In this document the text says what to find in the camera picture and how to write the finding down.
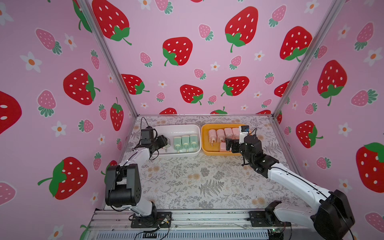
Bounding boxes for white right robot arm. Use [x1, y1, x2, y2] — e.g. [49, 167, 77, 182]
[225, 135, 355, 240]

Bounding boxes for floral patterned table mat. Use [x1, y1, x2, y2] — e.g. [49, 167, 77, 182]
[124, 116, 305, 210]

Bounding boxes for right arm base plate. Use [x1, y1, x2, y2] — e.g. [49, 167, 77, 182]
[247, 201, 292, 228]

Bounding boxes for yellow plastic storage box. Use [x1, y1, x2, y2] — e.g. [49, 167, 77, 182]
[201, 124, 243, 156]

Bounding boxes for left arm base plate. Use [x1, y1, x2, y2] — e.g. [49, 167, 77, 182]
[131, 212, 172, 229]

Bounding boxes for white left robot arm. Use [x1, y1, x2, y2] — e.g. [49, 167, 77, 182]
[105, 127, 168, 218]

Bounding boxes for white plastic storage box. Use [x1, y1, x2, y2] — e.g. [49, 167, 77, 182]
[154, 124, 202, 158]

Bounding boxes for aluminium front rail frame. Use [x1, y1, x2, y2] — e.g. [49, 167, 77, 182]
[81, 210, 321, 240]

